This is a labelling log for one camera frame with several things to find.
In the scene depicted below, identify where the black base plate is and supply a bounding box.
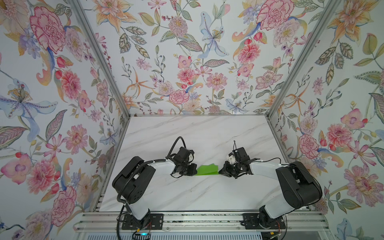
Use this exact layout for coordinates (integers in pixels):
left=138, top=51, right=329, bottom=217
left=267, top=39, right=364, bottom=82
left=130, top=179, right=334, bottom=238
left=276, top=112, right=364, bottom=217
left=240, top=213, right=287, bottom=230
left=120, top=214, right=164, bottom=230

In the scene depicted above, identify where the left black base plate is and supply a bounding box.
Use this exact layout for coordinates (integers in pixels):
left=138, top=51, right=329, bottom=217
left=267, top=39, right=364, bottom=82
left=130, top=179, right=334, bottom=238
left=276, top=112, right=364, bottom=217
left=120, top=214, right=164, bottom=230

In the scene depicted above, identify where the aluminium corner post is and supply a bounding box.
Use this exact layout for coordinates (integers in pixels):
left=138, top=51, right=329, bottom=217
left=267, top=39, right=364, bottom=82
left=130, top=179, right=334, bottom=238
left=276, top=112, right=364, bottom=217
left=266, top=1, right=338, bottom=120
left=69, top=0, right=131, bottom=120

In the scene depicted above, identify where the left black corrugated cable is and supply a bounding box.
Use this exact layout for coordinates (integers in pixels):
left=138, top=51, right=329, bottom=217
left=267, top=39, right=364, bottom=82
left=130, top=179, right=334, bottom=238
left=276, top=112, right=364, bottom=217
left=165, top=136, right=187, bottom=160

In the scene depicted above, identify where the left aluminium corner post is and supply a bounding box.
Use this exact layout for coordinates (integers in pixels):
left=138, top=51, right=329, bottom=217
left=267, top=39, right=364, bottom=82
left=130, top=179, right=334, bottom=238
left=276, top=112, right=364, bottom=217
left=69, top=0, right=131, bottom=120

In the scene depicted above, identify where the right aluminium corner post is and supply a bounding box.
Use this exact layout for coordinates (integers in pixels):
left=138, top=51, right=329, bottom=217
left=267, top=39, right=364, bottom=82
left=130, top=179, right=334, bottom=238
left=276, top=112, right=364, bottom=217
left=266, top=1, right=338, bottom=120

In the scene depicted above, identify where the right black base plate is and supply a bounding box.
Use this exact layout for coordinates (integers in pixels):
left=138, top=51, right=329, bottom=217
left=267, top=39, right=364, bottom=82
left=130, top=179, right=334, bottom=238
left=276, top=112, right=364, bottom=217
left=240, top=213, right=287, bottom=230

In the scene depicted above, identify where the green square paper sheet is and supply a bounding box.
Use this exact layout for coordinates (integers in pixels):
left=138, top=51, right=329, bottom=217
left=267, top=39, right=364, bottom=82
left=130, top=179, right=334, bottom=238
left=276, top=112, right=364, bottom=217
left=197, top=164, right=219, bottom=176

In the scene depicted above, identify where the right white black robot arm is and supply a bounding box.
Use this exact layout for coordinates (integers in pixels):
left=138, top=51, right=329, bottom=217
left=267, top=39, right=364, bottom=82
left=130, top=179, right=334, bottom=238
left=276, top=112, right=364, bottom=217
left=219, top=148, right=323, bottom=229

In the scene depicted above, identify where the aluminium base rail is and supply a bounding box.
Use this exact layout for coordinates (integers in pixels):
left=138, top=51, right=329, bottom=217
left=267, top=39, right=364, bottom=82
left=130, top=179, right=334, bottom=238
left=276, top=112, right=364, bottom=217
left=74, top=210, right=330, bottom=233

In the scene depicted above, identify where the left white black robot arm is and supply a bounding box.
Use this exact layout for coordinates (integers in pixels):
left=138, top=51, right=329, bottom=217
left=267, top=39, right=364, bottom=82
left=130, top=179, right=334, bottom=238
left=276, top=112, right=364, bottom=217
left=112, top=147, right=197, bottom=221

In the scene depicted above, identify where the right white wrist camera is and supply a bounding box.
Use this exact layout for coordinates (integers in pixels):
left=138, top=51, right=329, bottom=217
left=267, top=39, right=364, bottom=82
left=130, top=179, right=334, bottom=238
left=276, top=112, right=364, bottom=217
left=227, top=153, right=237, bottom=165

